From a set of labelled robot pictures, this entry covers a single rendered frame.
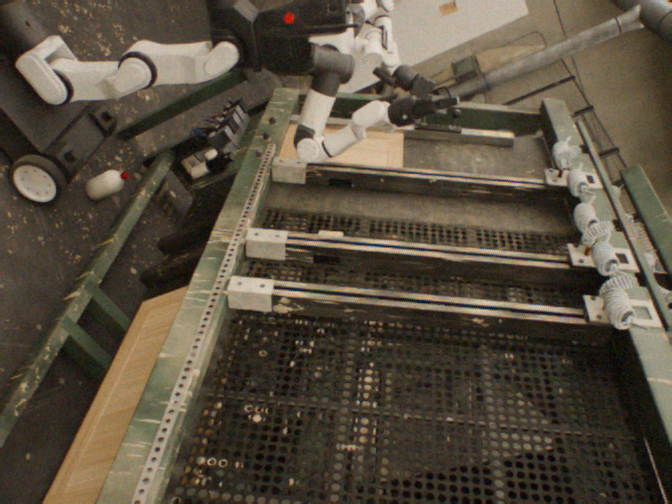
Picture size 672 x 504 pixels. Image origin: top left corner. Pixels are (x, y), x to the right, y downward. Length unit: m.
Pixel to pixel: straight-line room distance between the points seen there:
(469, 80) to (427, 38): 2.04
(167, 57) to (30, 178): 0.70
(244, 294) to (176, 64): 0.97
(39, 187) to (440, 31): 4.37
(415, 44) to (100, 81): 4.11
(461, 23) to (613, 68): 5.27
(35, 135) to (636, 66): 9.73
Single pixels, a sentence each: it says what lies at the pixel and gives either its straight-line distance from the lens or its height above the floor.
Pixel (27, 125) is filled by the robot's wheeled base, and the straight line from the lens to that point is 2.57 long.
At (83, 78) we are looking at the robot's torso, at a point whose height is 0.40.
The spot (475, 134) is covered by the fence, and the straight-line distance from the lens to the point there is 2.68.
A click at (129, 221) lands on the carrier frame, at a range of 2.74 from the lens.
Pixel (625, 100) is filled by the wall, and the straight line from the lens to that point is 11.23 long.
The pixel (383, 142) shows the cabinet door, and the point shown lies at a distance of 2.58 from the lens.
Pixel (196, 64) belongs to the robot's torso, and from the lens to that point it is 2.31.
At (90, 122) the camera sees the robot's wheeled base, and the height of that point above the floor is 0.19.
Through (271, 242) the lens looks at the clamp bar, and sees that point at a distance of 1.91.
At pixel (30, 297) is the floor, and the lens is 2.50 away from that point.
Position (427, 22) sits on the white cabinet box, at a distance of 6.12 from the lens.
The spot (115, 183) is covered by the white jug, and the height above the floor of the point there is 0.15.
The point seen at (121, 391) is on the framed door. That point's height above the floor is 0.37.
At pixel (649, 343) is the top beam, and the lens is 1.79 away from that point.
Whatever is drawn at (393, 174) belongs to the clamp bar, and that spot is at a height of 1.31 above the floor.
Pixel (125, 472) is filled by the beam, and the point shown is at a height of 0.83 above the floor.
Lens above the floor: 1.85
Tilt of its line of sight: 21 degrees down
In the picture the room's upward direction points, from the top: 71 degrees clockwise
